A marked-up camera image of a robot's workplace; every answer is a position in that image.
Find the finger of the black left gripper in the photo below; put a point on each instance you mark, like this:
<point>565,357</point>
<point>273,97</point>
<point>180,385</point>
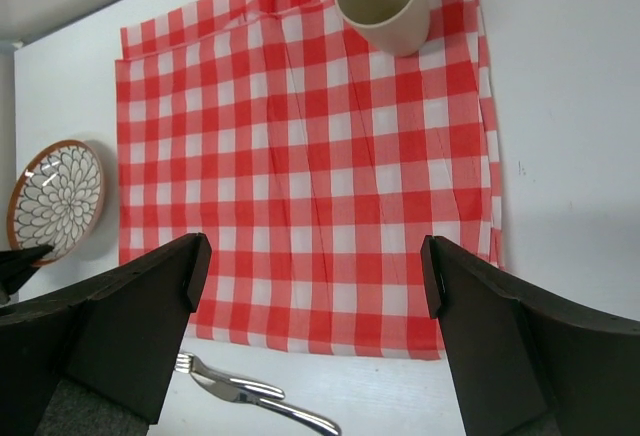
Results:
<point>18,266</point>

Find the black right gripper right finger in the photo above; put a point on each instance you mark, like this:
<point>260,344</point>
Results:
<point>525,361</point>

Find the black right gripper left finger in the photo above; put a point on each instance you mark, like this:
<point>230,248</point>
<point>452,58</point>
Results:
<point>97,357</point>

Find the silver fork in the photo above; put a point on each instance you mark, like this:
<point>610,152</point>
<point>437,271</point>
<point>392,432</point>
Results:
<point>188,363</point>

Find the patterned ceramic plate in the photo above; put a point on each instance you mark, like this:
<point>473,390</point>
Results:
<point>57,200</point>

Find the silver table knife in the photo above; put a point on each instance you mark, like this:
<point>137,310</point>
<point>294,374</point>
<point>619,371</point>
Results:
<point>270,403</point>

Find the red white checkered cloth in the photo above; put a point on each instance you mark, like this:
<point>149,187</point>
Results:
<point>314,163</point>

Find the beige paper cup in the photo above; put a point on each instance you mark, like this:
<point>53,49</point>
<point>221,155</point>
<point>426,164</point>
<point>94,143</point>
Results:
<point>396,27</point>

